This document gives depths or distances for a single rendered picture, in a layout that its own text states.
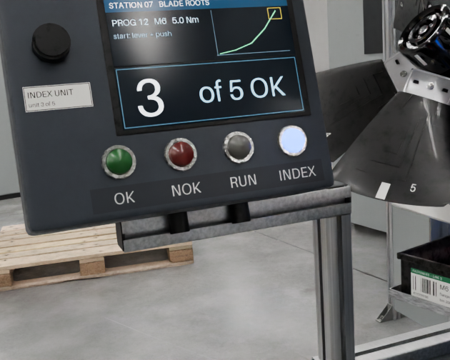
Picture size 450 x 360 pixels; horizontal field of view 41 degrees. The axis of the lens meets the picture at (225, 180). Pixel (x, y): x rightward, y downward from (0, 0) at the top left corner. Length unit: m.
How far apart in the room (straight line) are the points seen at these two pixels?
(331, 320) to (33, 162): 0.35
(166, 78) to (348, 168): 0.70
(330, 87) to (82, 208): 1.03
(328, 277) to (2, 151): 5.82
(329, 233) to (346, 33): 3.50
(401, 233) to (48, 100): 2.33
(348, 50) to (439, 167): 2.99
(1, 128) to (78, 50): 5.85
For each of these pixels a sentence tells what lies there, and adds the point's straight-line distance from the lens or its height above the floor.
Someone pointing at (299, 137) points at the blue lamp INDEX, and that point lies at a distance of 0.52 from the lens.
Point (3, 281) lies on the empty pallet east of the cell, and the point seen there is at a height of 0.06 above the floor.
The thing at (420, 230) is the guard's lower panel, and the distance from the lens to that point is 2.60.
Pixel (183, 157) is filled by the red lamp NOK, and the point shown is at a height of 1.11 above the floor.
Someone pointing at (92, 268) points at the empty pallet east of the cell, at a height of 0.06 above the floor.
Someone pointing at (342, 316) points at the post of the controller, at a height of 0.91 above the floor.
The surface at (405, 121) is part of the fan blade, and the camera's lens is 1.18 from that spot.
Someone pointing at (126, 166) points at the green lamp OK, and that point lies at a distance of 0.47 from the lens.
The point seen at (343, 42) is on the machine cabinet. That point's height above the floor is 1.26.
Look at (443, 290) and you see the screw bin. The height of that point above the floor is 0.84.
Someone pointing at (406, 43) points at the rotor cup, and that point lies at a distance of 1.29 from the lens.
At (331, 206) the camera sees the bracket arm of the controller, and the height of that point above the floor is 1.04.
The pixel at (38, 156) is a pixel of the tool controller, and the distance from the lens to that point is 0.47.
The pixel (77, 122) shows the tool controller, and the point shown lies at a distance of 0.48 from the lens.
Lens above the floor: 1.19
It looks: 11 degrees down
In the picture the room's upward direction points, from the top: 4 degrees counter-clockwise
